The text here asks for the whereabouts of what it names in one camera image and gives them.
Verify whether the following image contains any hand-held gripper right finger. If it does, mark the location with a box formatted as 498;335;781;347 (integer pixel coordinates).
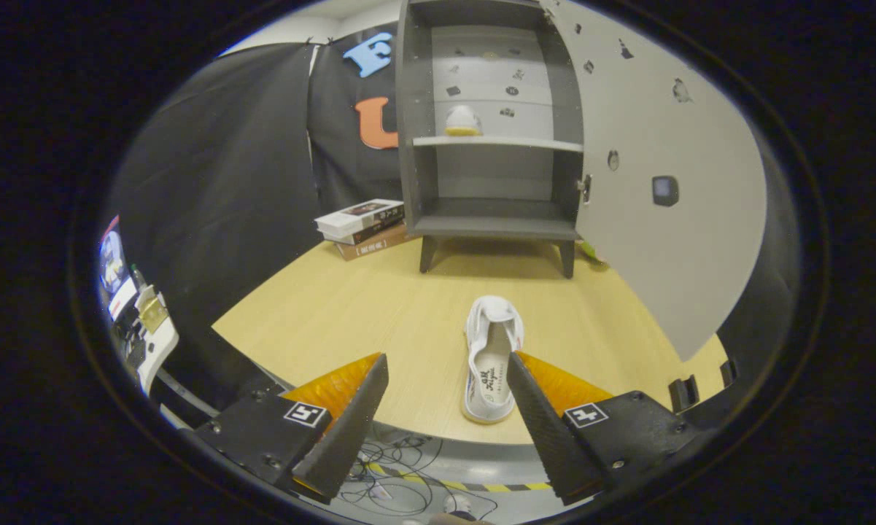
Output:
507;350;702;507

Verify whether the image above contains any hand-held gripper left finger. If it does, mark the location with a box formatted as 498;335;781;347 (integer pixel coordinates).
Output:
192;352;390;505

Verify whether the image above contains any white shoe pink trim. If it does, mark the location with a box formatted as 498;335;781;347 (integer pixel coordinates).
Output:
461;295;525;426

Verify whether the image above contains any grey shoe cabinet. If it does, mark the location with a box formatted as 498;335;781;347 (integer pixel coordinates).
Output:
396;0;768;363

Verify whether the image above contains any white shoe yellow sole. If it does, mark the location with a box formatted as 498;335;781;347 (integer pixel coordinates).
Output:
445;105;484;138

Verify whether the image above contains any yellow black floor tape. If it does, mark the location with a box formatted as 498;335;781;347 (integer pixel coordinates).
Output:
368;463;555;494

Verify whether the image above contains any green plush toy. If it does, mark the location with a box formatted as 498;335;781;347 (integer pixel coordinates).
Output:
578;239;612;269

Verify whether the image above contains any brown cover book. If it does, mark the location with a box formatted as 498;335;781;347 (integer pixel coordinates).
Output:
334;225;424;262

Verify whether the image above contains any dark cover book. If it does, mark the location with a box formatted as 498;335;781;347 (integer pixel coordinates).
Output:
346;219;408;246

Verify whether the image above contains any white side stand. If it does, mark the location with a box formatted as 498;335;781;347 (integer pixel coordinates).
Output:
137;324;180;394

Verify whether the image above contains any white cover book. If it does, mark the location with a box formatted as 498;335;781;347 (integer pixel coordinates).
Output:
315;199;406;238

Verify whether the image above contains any yellow box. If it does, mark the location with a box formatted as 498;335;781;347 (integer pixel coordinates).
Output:
136;286;169;335

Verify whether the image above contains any black backdrop cloth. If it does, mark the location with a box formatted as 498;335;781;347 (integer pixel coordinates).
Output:
106;22;803;431

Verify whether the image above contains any computer monitor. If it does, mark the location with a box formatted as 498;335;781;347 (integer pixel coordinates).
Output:
99;216;138;322

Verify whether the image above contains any tangle of black cables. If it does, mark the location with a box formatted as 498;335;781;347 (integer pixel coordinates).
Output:
336;430;498;518

